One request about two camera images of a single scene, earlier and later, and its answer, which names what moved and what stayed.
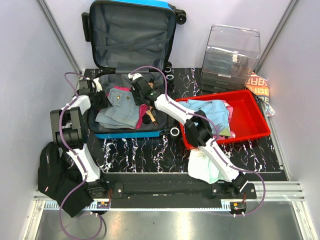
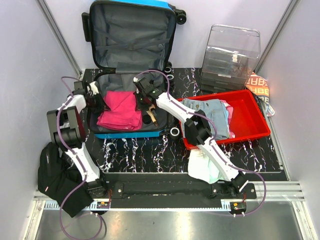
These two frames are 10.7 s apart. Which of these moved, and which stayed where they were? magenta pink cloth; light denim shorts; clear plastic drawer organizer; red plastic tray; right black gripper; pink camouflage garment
Moved: magenta pink cloth; light denim shorts
Stayed: clear plastic drawer organizer; right black gripper; pink camouflage garment; red plastic tray
